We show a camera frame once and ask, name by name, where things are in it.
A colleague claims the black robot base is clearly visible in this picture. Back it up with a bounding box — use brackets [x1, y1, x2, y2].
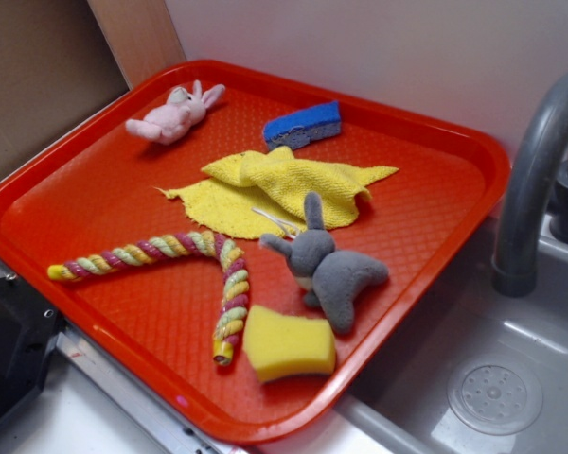
[0, 278, 62, 426]

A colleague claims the red plastic tray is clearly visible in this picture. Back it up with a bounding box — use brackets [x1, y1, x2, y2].
[0, 61, 510, 445]

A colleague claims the yellow cloth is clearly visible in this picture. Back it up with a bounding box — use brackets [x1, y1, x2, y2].
[163, 146, 399, 239]

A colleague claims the gray plush bunny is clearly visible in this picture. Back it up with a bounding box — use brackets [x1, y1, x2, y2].
[259, 192, 389, 335]

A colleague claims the blue sponge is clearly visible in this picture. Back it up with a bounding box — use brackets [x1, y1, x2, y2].
[263, 101, 342, 150]

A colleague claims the yellow sponge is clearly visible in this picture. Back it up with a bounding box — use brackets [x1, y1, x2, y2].
[242, 305, 336, 383]

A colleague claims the pink plush bunny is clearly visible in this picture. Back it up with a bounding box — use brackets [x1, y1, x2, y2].
[125, 80, 225, 146]

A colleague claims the gray faucet spout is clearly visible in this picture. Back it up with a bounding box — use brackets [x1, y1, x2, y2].
[492, 74, 568, 297]

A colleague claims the gray sink basin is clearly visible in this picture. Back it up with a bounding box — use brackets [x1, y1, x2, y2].
[337, 220, 568, 453]

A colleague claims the brown cardboard panel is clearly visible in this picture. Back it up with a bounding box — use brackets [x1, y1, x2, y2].
[0, 1, 128, 181]

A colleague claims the multicolour twisted rope toy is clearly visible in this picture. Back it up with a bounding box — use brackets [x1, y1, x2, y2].
[46, 230, 250, 367]

